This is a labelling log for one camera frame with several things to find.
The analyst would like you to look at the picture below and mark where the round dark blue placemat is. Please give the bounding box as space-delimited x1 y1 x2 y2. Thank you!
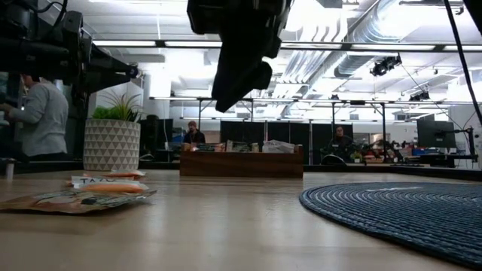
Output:
299 181 482 269

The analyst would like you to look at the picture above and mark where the black partition panel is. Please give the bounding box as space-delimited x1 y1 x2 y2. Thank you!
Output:
220 120 355 166

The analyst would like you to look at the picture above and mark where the tan tea packet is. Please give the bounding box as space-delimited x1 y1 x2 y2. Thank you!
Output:
0 187 158 215
225 140 261 154

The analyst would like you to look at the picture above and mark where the black computer monitor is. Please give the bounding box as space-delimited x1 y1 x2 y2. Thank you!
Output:
139 114 175 151
416 119 457 149

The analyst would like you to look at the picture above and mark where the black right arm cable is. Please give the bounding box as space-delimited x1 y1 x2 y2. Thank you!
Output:
443 0 482 127

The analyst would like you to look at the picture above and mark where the black workstation frame with lights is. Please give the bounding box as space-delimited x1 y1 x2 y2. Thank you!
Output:
150 96 482 166

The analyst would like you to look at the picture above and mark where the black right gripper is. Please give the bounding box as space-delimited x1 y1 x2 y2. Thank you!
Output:
187 0 293 113

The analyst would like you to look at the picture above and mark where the dark office desk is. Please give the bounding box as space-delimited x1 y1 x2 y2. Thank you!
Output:
391 152 479 169

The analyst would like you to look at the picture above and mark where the wooden compartment tea box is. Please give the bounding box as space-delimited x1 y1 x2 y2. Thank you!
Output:
179 145 304 179

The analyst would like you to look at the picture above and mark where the long ceiling light bar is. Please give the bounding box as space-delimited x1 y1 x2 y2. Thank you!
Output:
92 39 482 53

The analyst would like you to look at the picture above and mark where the black aluminium table frame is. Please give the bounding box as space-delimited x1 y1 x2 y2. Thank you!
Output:
0 160 482 182

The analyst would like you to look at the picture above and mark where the person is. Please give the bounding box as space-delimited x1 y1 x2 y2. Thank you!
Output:
0 73 70 161
182 120 207 145
326 126 355 163

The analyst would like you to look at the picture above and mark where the black office chair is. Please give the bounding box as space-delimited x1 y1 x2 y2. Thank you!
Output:
320 153 348 166

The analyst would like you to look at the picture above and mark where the succulent in patterned white pot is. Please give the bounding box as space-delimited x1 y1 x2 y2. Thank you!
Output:
83 90 144 172

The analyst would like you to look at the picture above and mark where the small white cylinder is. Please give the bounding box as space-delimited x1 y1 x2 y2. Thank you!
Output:
3 157 17 180

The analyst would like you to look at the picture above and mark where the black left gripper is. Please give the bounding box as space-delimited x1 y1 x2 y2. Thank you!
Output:
62 11 139 93

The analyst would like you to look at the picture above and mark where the silver ventilation duct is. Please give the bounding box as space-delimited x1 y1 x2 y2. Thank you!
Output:
333 0 419 78

